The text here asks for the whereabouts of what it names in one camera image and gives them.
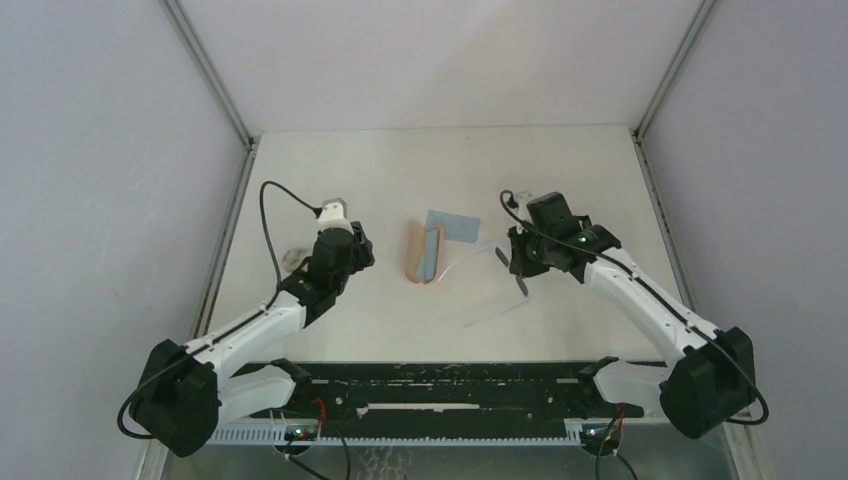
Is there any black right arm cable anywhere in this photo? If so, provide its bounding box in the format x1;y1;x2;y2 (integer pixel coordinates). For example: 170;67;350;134
498;189;770;427

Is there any white slotted cable duct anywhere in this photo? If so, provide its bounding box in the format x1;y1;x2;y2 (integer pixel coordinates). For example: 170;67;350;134
207;422;583;446

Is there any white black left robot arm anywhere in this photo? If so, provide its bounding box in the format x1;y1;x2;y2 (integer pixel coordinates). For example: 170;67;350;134
117;221;374;457

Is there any aluminium frame rail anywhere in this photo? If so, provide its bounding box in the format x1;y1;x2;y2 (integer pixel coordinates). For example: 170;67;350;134
631;1;774;479
160;0;256;339

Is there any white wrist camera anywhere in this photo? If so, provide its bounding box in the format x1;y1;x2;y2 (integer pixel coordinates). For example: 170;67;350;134
317;198;353;233
514;192;534;206

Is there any pink glasses case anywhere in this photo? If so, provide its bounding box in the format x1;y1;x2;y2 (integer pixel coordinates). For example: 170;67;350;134
404;221;445;285

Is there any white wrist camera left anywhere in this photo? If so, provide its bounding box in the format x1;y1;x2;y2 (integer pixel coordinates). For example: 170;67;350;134
317;198;353;233

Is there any light blue cleaning cloth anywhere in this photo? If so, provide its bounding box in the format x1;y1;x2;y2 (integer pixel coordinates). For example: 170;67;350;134
425;210;482;244

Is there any map print glasses case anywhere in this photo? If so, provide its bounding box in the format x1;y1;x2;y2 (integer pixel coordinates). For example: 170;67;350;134
280;247;311;274

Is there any right aluminium frame rail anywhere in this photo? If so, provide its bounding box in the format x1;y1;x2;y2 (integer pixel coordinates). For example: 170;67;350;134
631;1;774;479

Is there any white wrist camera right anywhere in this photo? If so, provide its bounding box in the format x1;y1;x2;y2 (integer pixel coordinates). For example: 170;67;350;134
514;192;534;206

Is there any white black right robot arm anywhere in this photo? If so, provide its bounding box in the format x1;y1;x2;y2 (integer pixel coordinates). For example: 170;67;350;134
498;190;770;439

